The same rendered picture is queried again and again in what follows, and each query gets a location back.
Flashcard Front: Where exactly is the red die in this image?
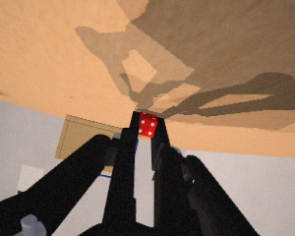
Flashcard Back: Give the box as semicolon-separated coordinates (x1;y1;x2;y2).
139;112;157;138

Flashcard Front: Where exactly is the tan wooden open box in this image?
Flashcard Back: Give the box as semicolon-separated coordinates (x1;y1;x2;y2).
54;115;122;160

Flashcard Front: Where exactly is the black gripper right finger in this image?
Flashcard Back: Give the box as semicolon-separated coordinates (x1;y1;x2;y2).
150;117;261;236

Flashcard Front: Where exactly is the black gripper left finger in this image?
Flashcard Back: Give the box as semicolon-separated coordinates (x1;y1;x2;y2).
0;111;141;236

